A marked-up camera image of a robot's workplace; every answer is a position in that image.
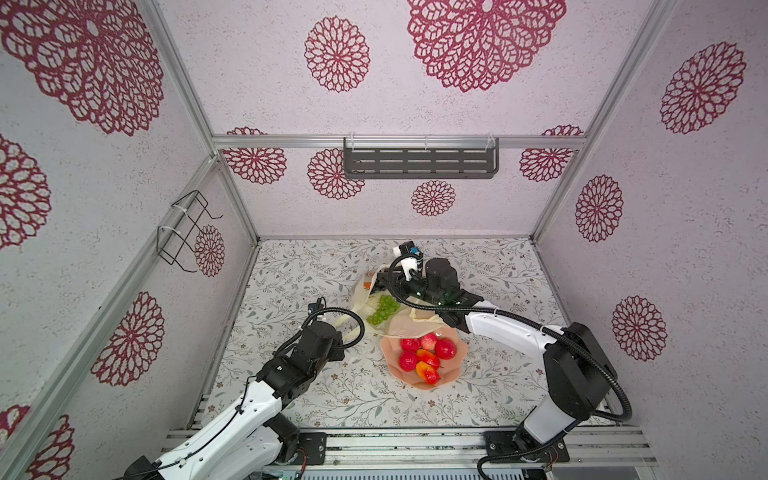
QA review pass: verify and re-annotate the black wire wall rack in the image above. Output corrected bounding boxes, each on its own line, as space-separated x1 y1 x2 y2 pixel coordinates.
155 190 226 278

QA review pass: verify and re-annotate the grey wall shelf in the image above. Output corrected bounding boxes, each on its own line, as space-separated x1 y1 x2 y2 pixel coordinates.
342 138 500 180

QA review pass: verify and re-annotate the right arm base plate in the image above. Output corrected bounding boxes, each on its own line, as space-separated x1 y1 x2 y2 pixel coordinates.
483 425 570 464

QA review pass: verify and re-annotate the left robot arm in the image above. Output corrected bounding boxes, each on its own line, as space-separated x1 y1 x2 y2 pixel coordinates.
122 321 348 479

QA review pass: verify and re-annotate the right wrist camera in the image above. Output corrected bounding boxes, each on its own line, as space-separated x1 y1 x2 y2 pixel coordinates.
393 241 424 281

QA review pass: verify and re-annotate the red cherry fruit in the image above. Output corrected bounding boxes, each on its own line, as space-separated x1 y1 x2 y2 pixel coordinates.
434 337 458 360

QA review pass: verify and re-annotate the red yellow mango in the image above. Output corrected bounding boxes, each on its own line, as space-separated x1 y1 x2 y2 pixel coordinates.
416 349 441 369

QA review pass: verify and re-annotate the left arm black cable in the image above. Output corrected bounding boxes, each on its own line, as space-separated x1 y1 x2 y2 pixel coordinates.
272 307 367 361

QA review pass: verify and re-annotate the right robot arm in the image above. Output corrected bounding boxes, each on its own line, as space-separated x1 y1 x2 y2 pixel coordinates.
386 254 620 454

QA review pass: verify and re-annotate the green grape bunch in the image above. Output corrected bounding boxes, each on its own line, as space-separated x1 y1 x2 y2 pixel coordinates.
366 295 400 326

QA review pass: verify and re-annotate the red strawberry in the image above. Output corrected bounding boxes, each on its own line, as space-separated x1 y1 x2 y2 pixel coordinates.
415 362 441 385

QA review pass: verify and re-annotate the red yellow peach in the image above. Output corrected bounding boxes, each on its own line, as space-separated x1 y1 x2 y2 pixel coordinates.
419 333 438 352

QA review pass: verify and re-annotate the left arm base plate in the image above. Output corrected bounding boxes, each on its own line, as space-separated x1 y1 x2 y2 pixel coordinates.
265 414 328 466

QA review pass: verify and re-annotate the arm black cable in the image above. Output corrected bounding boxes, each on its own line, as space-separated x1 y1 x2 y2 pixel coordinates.
272 307 367 361
386 254 634 480

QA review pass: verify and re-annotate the pink scalloped bowl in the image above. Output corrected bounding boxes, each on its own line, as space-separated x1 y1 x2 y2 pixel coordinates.
380 328 469 390

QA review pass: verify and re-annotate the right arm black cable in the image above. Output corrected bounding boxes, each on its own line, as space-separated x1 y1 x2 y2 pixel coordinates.
386 254 634 480

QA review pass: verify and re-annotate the cream plastic fruit bag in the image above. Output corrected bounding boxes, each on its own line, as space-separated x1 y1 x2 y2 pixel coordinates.
348 267 446 338

